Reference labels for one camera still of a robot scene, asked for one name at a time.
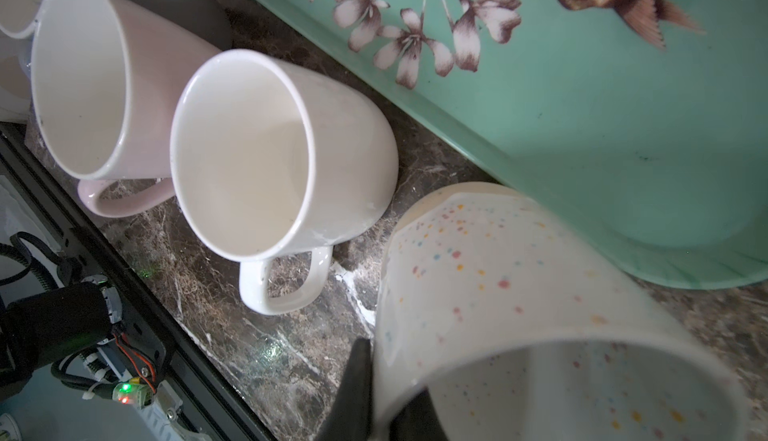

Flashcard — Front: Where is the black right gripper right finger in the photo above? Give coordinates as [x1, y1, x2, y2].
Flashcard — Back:
[389, 389, 448, 441]

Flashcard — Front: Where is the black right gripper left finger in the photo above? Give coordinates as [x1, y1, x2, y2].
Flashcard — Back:
[315, 338, 373, 441]

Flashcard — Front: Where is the cream speckled mug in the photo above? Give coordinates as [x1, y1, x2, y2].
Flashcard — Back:
[371, 182, 748, 440]

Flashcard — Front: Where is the white round mug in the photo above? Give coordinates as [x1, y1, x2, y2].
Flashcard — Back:
[170, 49, 398, 315]

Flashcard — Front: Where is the pink mug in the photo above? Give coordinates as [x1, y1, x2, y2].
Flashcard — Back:
[31, 0, 219, 218]

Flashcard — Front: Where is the light grey mug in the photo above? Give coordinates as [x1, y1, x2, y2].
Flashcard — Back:
[1, 0, 45, 124]

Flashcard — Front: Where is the green led circuit board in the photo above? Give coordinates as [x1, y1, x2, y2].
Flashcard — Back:
[112, 381, 183, 422]

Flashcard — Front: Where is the green floral bird tray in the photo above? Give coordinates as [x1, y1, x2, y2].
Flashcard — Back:
[257, 0, 767, 289]

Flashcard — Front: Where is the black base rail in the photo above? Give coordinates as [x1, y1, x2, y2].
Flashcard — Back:
[1, 122, 273, 440]

